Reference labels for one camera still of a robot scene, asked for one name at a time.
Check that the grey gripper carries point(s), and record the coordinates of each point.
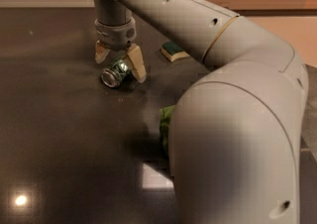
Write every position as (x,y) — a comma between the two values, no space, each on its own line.
(115,38)

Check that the green yellow sponge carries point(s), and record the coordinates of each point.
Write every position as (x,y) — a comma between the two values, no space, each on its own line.
(173,52)

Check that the green rice chips bag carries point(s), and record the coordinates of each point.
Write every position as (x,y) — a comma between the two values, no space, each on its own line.
(165,114)

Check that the green soda can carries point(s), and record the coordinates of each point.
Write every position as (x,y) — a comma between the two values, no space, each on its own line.
(115,72)

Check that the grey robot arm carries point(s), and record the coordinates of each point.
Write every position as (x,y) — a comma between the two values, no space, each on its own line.
(234,135)

